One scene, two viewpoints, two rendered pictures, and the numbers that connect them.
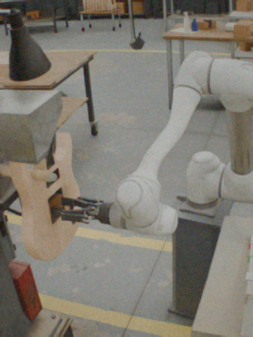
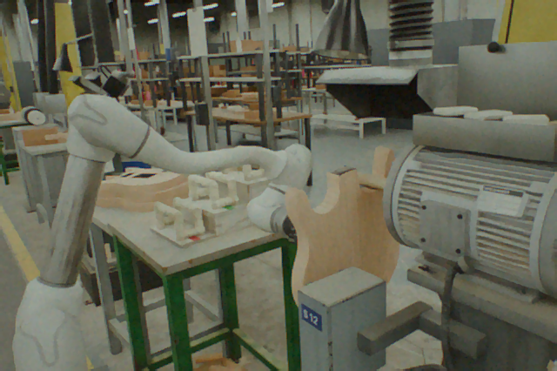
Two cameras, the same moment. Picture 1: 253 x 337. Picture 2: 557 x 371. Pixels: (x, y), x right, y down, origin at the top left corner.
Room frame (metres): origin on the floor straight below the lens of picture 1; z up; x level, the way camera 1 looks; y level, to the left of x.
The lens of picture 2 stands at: (2.28, 0.74, 1.57)
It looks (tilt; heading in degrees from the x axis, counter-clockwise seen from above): 15 degrees down; 213
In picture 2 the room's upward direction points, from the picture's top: 3 degrees counter-clockwise
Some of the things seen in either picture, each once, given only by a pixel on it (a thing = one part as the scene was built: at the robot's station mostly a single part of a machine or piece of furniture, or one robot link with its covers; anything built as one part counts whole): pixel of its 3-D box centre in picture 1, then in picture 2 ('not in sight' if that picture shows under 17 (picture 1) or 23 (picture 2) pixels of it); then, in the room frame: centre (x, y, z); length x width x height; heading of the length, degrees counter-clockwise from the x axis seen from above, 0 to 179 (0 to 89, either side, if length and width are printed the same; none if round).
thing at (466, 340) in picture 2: not in sight; (452, 332); (1.41, 0.57, 1.02); 0.13 x 0.04 x 0.04; 68
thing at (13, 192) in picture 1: (12, 194); (396, 327); (1.44, 0.46, 1.02); 0.19 x 0.04 x 0.04; 158
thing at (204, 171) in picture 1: (205, 175); (50, 352); (1.72, -0.36, 0.87); 0.18 x 0.16 x 0.22; 61
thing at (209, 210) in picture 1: (198, 198); not in sight; (1.73, -0.33, 0.73); 0.22 x 0.18 x 0.06; 61
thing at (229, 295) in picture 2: not in sight; (228, 286); (0.59, -0.70, 0.45); 0.05 x 0.05 x 0.90; 68
